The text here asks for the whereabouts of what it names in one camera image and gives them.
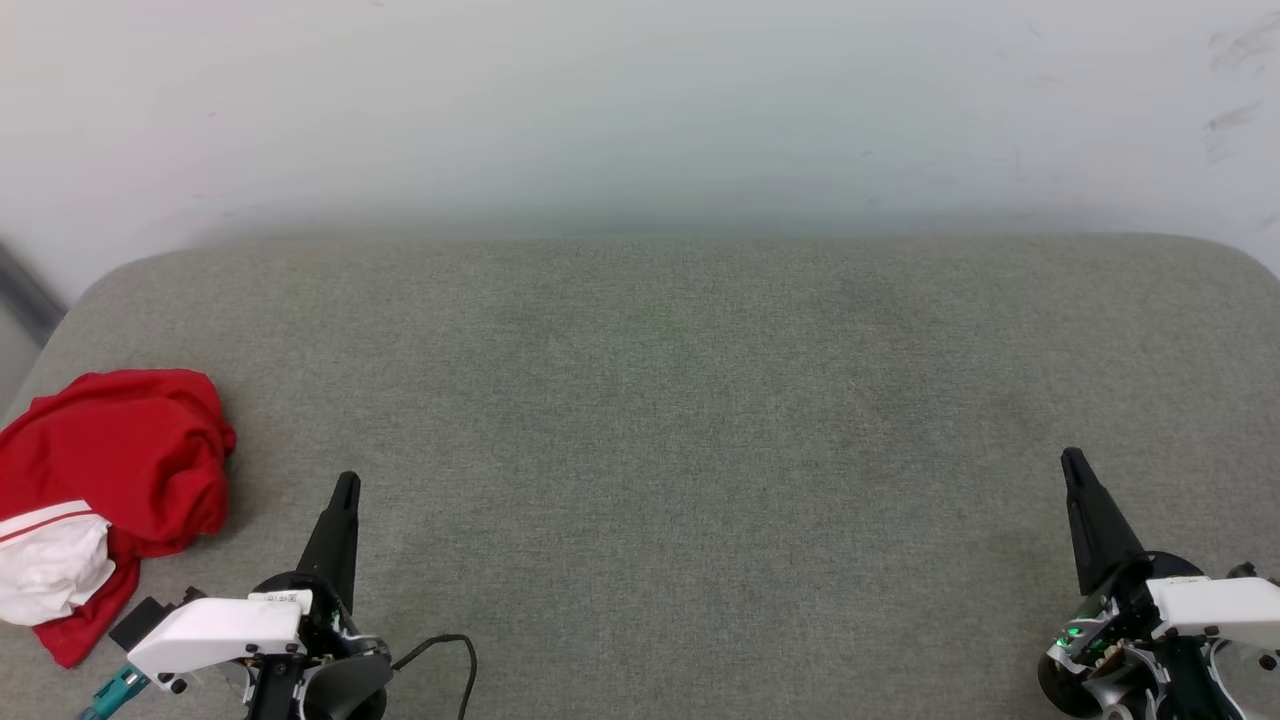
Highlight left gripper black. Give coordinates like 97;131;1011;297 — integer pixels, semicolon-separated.
248;472;393;720

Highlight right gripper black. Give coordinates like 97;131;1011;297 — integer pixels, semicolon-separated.
1037;447;1280;720

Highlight red and white garment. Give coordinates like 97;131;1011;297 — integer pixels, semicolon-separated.
0;369;238;669

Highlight grey fabric sofa cushion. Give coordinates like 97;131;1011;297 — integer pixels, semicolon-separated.
0;232;1280;720

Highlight thin black cable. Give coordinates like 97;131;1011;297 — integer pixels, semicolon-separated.
390;634;478;720

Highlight teal cable connector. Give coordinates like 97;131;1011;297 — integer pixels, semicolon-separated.
78;665;151;720

